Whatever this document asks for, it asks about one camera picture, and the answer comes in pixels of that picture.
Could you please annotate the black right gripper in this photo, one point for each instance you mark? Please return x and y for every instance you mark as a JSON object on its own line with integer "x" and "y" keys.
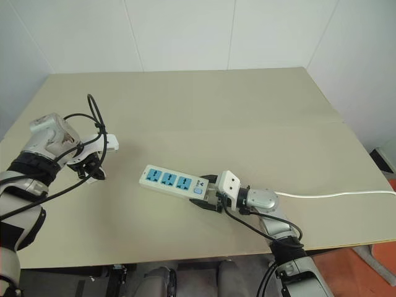
{"x": 216, "y": 201}

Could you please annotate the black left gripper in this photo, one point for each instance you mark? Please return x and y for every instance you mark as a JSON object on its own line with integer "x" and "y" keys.
{"x": 89, "y": 161}

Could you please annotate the white power strip blue sockets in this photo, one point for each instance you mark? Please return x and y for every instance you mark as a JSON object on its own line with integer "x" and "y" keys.
{"x": 173, "y": 181}

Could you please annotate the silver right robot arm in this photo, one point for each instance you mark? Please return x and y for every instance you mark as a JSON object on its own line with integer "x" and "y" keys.
{"x": 278, "y": 226}

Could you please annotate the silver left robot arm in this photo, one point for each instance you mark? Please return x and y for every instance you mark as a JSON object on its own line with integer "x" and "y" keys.
{"x": 37, "y": 145}

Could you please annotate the grey chair leg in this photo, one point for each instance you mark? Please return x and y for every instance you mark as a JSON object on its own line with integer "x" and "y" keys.
{"x": 372, "y": 258}

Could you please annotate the black box with white top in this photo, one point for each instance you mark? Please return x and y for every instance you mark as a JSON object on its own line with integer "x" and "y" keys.
{"x": 385, "y": 159}

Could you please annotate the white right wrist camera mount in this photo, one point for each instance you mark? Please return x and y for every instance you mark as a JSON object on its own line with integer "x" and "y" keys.
{"x": 228, "y": 185}

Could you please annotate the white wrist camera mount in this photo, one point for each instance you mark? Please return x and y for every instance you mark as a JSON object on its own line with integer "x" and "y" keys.
{"x": 228, "y": 185}
{"x": 106, "y": 140}

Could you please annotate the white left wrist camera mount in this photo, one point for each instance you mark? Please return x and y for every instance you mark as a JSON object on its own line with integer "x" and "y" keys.
{"x": 106, "y": 140}

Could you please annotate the black table frame bar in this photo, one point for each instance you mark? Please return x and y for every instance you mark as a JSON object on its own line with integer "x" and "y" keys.
{"x": 108, "y": 270}

